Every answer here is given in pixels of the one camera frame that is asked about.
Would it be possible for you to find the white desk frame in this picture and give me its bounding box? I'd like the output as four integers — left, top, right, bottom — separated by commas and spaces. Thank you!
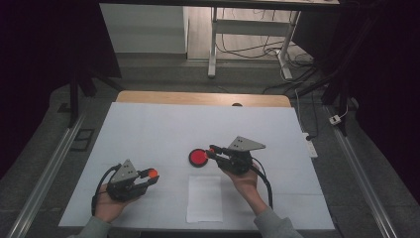
207, 7, 302, 81

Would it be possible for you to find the black metal stand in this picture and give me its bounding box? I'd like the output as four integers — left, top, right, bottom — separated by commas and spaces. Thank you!
290, 13, 380, 137
67, 63, 127, 129

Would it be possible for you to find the dark desk top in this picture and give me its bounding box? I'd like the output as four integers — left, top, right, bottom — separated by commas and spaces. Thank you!
98, 0, 341, 9

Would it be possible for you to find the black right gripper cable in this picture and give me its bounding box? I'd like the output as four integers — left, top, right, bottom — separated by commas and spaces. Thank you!
251, 158, 274, 209

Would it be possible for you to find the dark curtain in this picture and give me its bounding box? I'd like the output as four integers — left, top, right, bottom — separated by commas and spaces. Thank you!
0, 0, 123, 179
291, 0, 420, 202

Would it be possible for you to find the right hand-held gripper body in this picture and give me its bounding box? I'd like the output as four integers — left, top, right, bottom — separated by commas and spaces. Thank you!
219, 136, 266, 176

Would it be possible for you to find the dark floor socket frame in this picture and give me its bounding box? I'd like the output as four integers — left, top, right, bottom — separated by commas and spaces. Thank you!
69, 128, 96, 153

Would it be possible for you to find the person's left hand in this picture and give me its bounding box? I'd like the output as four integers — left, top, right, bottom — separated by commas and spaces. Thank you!
93, 183, 140, 224

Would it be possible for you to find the white power strip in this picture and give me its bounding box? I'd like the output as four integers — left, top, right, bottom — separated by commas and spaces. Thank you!
301, 132, 319, 159

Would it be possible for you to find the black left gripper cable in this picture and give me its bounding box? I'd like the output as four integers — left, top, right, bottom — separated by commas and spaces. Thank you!
91, 163, 123, 216

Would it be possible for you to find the large white table cover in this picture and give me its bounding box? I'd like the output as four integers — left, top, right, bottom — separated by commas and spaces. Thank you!
58, 101, 335, 231

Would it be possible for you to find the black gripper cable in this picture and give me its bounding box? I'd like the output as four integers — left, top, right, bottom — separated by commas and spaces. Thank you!
91, 163, 123, 216
251, 158, 274, 209

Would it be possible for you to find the aluminium floor rail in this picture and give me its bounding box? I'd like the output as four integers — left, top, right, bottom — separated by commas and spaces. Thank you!
6, 110, 88, 238
325, 105, 399, 238

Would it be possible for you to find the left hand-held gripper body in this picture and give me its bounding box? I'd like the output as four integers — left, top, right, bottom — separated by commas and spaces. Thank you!
106, 159, 150, 202

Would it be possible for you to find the small white paper sheet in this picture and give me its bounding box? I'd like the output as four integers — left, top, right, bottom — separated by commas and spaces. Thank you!
185, 176, 224, 223

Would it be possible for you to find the white cabinet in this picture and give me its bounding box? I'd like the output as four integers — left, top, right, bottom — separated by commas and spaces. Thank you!
99, 3, 189, 55

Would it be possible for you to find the person's right hand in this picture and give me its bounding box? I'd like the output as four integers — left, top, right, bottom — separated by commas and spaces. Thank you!
220, 163, 269, 216

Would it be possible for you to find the tangle of black floor cables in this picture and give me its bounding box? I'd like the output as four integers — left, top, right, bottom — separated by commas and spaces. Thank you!
216, 8, 318, 97

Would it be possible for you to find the round red ink pad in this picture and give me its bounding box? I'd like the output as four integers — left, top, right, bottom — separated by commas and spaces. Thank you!
188, 148, 210, 169

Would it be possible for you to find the wooden table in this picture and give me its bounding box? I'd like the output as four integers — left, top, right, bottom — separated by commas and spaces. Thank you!
116, 90, 292, 108

